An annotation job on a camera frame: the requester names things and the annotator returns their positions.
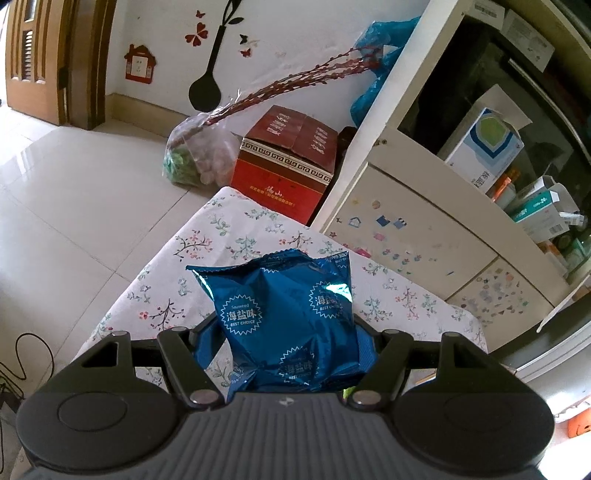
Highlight blue plastic bag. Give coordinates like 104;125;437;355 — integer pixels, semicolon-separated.
349;17;421;127

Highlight blue snack packet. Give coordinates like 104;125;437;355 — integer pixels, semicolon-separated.
185;248;370;403

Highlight clear plastic bag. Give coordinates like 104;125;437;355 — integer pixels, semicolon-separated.
163;113;243;189

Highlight black vase wall sticker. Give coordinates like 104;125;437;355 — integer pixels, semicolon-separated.
189;0;245;112

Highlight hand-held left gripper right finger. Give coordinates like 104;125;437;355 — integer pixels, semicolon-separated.
345;323;492;411

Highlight orange box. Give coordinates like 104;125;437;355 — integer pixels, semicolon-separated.
491;170;521;200

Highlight orange smiley container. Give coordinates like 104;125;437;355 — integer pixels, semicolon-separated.
569;408;591;439

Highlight red house switch sticker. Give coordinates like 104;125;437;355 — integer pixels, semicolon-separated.
124;44;158;84

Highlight wooden door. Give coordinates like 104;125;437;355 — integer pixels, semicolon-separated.
0;0;118;130

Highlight cream sticker-covered cabinet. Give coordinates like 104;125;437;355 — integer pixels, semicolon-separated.
308;0;591;384

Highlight white teal carton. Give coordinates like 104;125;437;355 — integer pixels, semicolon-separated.
508;175;583;244

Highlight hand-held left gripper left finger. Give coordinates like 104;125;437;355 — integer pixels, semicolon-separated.
69;318;230;411

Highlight black cable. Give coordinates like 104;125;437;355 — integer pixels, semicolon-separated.
0;333;54;416

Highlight white blue carton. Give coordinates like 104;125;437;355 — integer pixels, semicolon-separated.
436;84;534;193

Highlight cardboard box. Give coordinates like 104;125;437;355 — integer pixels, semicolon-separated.
536;281;591;333

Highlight floral tablecloth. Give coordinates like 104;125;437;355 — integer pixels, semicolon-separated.
78;186;490;402

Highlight red carton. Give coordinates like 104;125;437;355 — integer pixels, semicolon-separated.
230;104;340;227

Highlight red dried branches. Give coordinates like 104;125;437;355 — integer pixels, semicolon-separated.
205;48;384;127

